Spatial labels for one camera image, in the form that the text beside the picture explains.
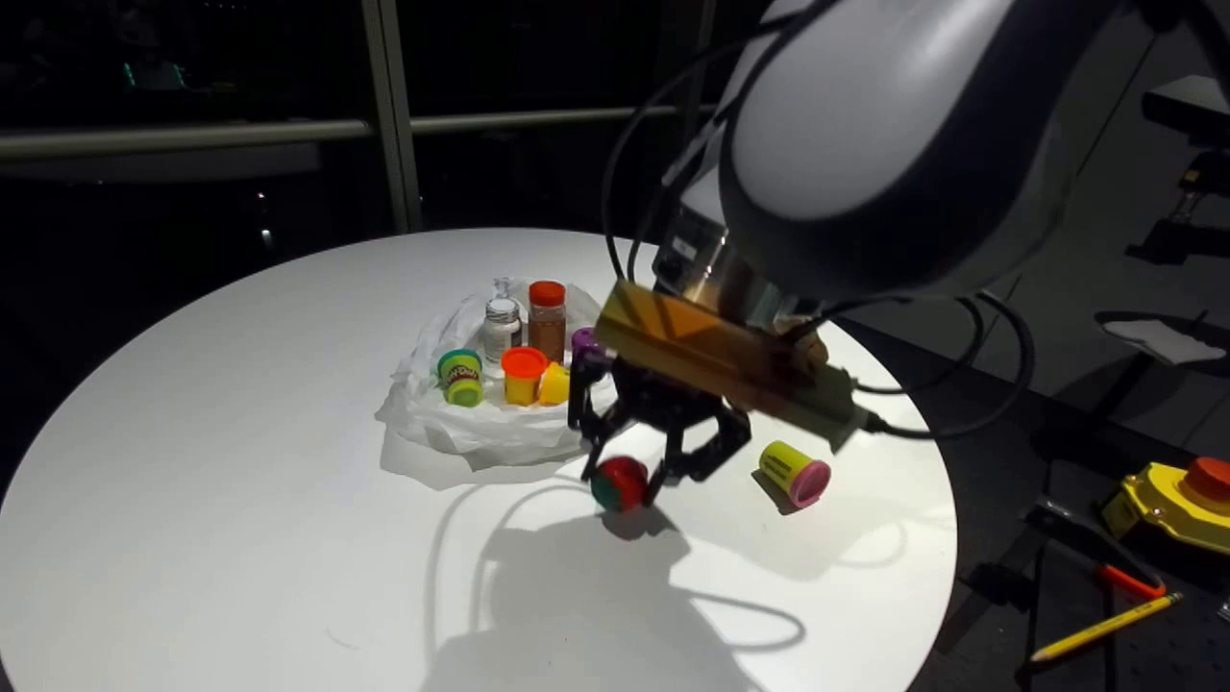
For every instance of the grey horizontal window rail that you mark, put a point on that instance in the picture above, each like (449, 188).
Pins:
(179, 137)

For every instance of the black camera on stand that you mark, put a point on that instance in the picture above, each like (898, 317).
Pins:
(1197, 156)

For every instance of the grey flat stand plate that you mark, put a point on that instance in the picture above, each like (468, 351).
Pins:
(1167, 338)

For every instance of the glass jar white powder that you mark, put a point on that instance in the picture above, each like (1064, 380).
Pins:
(497, 328)

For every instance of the black and red tool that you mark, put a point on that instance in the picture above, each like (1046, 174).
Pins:
(1089, 538)

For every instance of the yellow emergency stop box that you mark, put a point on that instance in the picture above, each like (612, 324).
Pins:
(1173, 506)

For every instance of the tan wooden mount plate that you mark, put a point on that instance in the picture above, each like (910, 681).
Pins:
(696, 346)

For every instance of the white plastic bag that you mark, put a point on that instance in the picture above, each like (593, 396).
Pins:
(486, 429)

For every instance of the yellow tub orange lid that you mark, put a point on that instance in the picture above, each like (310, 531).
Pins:
(521, 374)

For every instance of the red green ball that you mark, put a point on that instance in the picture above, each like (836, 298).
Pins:
(625, 484)

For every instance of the green tub red label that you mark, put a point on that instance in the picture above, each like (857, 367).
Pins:
(458, 374)

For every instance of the yellow-green tub pink lid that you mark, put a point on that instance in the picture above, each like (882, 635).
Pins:
(795, 474)

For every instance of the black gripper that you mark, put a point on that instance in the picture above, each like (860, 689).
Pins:
(659, 393)

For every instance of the yellow pencil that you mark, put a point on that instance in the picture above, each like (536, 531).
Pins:
(1100, 629)

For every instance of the grey window post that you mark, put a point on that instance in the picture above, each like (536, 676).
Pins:
(389, 115)

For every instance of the brown spice jar orange lid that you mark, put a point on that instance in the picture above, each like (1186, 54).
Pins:
(549, 324)

